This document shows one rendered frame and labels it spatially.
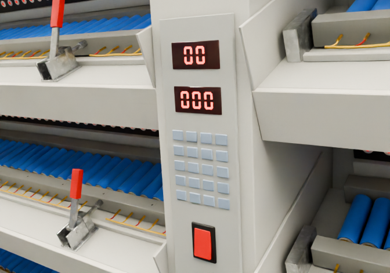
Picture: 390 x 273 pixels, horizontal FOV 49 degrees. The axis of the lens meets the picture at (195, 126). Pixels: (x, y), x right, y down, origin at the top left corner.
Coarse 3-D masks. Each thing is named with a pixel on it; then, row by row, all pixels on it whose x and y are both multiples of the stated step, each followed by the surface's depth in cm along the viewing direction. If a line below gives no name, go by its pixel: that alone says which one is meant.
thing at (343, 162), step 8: (336, 0) 47; (344, 0) 46; (120, 8) 65; (64, 136) 79; (128, 144) 69; (336, 152) 50; (344, 152) 49; (352, 152) 49; (336, 160) 50; (344, 160) 50; (352, 160) 49; (336, 168) 50; (344, 168) 50; (352, 168) 49; (336, 176) 50; (344, 176) 50; (368, 176) 48; (376, 176) 48; (336, 184) 51
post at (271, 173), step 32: (160, 0) 36; (192, 0) 34; (224, 0) 32; (256, 0) 32; (160, 64) 37; (160, 96) 37; (160, 128) 38; (256, 128) 33; (256, 160) 34; (288, 160) 39; (256, 192) 34; (288, 192) 40; (256, 224) 35; (256, 256) 35
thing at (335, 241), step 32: (320, 160) 46; (384, 160) 44; (320, 192) 46; (352, 192) 45; (384, 192) 43; (288, 224) 40; (320, 224) 44; (352, 224) 41; (384, 224) 40; (288, 256) 38; (320, 256) 39; (352, 256) 37; (384, 256) 36
